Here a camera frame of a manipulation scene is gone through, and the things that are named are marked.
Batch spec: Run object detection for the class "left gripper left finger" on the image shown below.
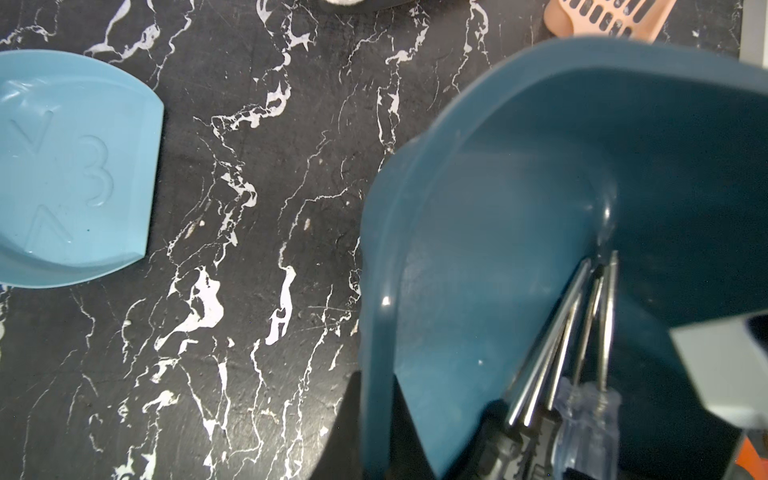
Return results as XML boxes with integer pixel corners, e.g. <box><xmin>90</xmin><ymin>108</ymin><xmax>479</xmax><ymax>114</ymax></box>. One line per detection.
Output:
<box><xmin>310</xmin><ymin>371</ymin><xmax>435</xmax><ymax>479</ymax></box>

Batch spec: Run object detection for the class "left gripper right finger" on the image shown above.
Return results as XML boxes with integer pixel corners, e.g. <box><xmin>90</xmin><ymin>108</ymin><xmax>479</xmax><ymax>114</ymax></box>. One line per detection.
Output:
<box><xmin>670</xmin><ymin>313</ymin><xmax>767</xmax><ymax>429</ymax></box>

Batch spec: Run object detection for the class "clear handle screwdriver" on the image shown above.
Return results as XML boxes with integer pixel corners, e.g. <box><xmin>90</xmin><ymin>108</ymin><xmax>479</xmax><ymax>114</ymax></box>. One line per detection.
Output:
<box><xmin>552</xmin><ymin>250</ymin><xmax>622</xmax><ymax>479</ymax></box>

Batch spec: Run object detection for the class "teal storage tray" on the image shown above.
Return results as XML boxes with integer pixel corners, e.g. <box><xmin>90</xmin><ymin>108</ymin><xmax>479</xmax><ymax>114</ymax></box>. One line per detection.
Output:
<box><xmin>360</xmin><ymin>37</ymin><xmax>767</xmax><ymax>479</ymax></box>

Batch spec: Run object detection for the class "brown litter scoop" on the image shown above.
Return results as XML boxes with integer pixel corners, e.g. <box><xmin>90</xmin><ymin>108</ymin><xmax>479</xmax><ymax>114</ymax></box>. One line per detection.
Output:
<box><xmin>543</xmin><ymin>0</ymin><xmax>676</xmax><ymax>43</ymax></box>

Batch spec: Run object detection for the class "blue dustpan scoop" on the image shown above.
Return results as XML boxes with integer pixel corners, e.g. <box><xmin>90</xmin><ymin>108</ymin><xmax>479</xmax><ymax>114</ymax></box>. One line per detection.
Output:
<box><xmin>1</xmin><ymin>50</ymin><xmax>164</xmax><ymax>289</ymax></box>

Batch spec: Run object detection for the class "black handle screwdriver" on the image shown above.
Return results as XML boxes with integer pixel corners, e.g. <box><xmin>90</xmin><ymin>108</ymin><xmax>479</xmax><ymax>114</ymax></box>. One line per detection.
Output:
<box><xmin>458</xmin><ymin>258</ymin><xmax>592</xmax><ymax>479</ymax></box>

